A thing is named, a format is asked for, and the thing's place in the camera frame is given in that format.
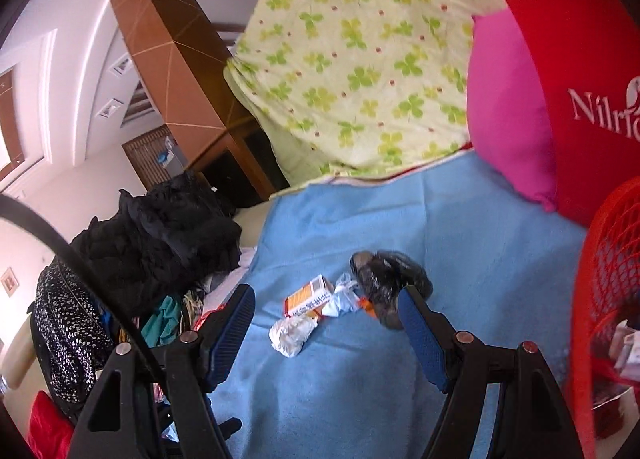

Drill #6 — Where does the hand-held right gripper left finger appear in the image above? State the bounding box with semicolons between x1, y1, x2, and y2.
67;283;257;459

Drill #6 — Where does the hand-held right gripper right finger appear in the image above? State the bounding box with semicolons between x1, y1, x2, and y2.
397;284;586;459

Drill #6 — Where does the white tissue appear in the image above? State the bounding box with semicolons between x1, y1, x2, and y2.
268;314;319;358

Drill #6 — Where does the black plastic bag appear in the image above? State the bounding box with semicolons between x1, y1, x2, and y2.
350;250;434;331

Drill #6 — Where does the orange and white medicine box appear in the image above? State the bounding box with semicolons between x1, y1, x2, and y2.
284;275;335;319

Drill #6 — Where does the light blue face mask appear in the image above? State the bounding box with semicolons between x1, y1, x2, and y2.
317;271;368;321

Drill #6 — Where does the red mesh plastic basket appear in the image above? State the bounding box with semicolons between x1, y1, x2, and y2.
565;176;640;459

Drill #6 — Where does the teal cloth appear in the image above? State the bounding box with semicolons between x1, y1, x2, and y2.
140;296;183;347

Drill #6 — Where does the light blue blanket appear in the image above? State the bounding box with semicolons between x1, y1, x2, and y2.
207;151;596;459

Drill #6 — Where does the black garment pile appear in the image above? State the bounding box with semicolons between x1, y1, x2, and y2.
70;171;243;315

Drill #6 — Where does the black white-flowered garment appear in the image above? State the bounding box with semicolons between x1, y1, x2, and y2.
30;259;118;415

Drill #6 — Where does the brown wooden door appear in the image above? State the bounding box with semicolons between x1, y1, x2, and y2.
121;126;173;190

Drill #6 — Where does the red cloth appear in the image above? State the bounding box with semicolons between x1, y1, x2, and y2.
27;391;76;459

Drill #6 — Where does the pink pillow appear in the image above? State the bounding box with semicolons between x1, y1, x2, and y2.
466;6;558;212

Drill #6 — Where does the brown wooden wardrobe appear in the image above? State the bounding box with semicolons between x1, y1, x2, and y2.
102;0;291;204

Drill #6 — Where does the green clover print quilt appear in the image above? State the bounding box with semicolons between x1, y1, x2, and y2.
223;0;551;182

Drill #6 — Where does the red paper shopping bag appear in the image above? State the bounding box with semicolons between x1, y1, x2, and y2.
492;0;640;230

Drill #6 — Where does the wall picture frame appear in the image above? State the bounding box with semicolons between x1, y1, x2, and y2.
0;266;20;296

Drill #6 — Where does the black cable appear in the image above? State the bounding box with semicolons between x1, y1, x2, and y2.
0;194;171;420

